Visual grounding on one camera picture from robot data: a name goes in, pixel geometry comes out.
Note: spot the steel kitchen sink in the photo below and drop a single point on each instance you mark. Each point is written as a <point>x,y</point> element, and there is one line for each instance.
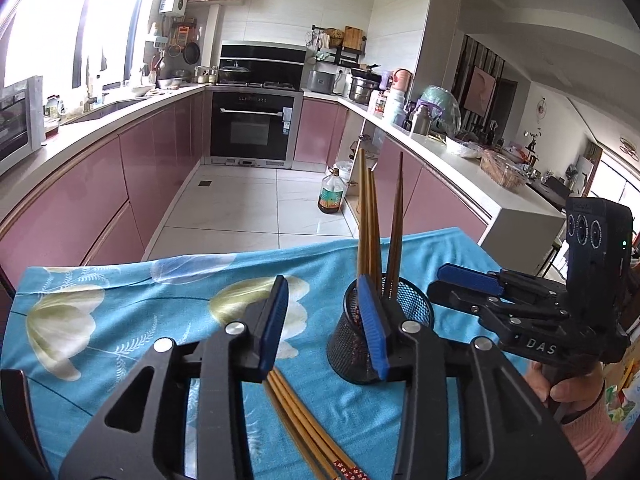
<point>105,109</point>

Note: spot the long pink base cabinets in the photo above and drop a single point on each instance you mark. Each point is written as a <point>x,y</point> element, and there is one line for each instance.
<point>100,185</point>

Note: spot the black built-in oven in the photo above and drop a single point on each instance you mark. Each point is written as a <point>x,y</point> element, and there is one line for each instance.
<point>250,125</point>

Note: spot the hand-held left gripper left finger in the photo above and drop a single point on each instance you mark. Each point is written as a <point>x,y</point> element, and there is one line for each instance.
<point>274,330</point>

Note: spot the person's right forearm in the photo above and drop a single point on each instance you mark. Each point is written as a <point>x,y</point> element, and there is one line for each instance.
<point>595,435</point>

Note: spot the black wall rack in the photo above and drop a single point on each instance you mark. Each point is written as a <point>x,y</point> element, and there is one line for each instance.
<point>340,55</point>

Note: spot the framed wall picture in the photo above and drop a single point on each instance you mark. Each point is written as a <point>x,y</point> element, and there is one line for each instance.
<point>480,91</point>

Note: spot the blue floral tablecloth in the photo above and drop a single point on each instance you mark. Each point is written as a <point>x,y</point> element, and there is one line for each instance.
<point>125,320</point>

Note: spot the wooden cutting board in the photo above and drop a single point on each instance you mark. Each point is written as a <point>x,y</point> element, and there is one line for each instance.
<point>353,37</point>

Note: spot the clear snack container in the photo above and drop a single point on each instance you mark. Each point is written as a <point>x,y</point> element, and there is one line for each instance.
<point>502,172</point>

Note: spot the black wok with lid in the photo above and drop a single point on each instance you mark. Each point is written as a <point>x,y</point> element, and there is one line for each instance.
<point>235,74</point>

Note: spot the grey rice cooker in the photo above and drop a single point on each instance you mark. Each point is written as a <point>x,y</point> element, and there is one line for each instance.
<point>320,82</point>

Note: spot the bundle of wooden chopsticks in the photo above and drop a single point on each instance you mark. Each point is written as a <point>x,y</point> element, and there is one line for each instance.
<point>300,420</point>

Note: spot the steel thermos flask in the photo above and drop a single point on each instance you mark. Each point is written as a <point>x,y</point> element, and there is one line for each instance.
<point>420,121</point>

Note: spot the black range hood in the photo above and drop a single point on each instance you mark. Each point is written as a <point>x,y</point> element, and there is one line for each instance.
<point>262,57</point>

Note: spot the stainless steamer pot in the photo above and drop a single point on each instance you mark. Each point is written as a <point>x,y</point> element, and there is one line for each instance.
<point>362,90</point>

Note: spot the black mesh utensil holder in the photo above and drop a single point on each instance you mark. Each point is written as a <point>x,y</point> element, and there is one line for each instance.
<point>345,345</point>

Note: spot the short pink base cabinets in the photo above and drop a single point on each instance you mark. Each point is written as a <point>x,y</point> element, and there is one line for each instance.
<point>430,195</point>

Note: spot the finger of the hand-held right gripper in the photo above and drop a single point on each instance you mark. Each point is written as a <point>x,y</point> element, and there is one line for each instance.
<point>467,277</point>
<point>460,297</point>

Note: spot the pink kettle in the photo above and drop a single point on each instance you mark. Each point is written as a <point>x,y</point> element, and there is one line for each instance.
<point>402,80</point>

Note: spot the white bucket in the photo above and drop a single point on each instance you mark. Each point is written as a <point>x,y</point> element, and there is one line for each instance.
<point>344,172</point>

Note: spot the person's right hand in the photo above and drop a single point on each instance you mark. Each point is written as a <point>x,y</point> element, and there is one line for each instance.
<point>575,387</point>

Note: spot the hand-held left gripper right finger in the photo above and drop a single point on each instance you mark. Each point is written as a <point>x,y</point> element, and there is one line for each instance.
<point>375,330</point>

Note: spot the kitchen window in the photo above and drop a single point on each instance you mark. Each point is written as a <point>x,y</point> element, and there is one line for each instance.
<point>60,20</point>

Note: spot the brown tapered chopstick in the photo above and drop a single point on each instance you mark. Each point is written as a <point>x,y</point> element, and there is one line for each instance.
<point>374,230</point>
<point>362,220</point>
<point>396,230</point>

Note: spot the cooking oil bottle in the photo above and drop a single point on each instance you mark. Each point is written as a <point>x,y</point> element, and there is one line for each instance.
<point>331,195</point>

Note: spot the mint green covered appliance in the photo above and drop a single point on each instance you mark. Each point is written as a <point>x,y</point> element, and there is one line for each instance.
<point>442,107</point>

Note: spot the steel sink faucet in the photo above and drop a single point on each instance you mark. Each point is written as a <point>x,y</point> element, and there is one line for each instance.
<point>95,85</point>

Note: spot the white countertop oven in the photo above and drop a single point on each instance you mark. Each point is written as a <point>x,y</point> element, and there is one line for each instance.
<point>17,125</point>

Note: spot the white plastic bottle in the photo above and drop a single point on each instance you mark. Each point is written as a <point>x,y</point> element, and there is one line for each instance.
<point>396,107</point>

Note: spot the white bowl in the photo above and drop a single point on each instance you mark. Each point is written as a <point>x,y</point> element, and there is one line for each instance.
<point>462,147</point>

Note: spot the hanging black frying pan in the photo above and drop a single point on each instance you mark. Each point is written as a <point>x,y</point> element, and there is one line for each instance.
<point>191,54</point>

